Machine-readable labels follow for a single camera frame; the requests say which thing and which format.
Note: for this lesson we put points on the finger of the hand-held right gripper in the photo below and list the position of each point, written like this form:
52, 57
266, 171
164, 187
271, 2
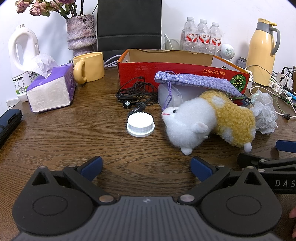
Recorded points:
248, 159
286, 145

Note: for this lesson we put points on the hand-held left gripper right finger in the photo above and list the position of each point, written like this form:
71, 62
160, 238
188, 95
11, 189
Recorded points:
200, 168

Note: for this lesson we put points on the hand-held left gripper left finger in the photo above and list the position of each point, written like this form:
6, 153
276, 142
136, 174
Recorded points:
93, 165

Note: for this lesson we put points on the clear plastic bag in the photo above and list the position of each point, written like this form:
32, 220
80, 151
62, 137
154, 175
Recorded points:
264, 113

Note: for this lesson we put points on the white and yellow plush hamster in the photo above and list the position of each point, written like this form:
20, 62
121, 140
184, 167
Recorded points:
201, 120

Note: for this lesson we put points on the small blue packet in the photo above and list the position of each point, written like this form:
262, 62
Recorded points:
245, 102

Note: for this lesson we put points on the white ribbed jar lid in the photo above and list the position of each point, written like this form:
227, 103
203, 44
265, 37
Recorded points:
140, 122

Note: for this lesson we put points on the translucent plastic container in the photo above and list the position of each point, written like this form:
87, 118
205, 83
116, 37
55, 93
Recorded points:
177, 97

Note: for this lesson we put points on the black earphones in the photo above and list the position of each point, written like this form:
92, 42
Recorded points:
136, 92

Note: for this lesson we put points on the purple knit pouch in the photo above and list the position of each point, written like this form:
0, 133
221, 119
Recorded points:
196, 81

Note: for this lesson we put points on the red cardboard box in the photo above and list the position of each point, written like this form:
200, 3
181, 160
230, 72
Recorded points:
141, 74

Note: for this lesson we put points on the person's right hand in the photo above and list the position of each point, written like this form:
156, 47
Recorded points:
293, 214

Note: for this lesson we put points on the blue pen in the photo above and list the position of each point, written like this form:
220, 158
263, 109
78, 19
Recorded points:
290, 92

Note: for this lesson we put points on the white power strip with chargers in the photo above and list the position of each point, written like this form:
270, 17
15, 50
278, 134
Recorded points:
281, 78

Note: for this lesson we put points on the white power bank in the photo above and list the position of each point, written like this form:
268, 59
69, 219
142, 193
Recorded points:
251, 83

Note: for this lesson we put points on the purple tissue pack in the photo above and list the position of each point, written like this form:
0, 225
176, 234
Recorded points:
50, 95

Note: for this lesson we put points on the navy zip case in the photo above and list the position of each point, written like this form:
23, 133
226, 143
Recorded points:
9, 121

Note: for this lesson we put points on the small grey box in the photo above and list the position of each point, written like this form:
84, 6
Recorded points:
242, 61

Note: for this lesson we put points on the yellow thermos jug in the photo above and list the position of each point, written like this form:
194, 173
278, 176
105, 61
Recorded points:
260, 53

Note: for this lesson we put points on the yellow mug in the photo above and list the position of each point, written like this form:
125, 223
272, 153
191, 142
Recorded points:
92, 67

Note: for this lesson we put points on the white robot speaker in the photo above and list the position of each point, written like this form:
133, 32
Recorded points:
227, 52

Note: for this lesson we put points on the clear water bottle red label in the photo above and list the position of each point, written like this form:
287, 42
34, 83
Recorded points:
203, 37
215, 39
190, 34

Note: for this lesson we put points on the glass cup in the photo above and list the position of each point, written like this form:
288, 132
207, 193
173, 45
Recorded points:
174, 44

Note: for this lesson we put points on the mottled purple vase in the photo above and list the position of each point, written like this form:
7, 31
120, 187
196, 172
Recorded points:
81, 34

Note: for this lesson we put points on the white detergent jug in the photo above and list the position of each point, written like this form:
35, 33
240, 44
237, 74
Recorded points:
23, 46

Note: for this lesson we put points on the black paper bag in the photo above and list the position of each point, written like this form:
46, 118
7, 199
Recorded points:
129, 23

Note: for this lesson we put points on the dried pink flowers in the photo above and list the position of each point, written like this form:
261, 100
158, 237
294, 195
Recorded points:
38, 9

